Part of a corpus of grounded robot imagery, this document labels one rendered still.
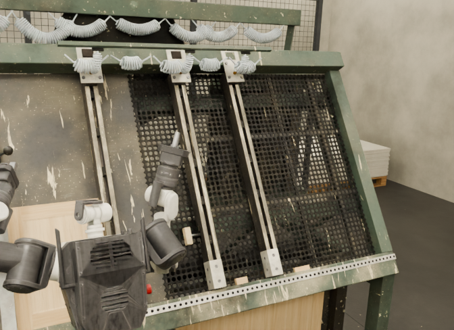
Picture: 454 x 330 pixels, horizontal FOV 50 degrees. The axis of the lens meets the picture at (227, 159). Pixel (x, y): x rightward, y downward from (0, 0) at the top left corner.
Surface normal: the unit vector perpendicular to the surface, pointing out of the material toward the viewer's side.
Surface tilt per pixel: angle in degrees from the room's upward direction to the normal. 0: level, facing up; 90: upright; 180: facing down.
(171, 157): 78
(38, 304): 58
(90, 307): 82
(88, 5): 90
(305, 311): 90
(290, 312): 90
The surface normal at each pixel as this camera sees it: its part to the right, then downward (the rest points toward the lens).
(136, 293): 0.46, 0.09
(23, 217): 0.40, -0.32
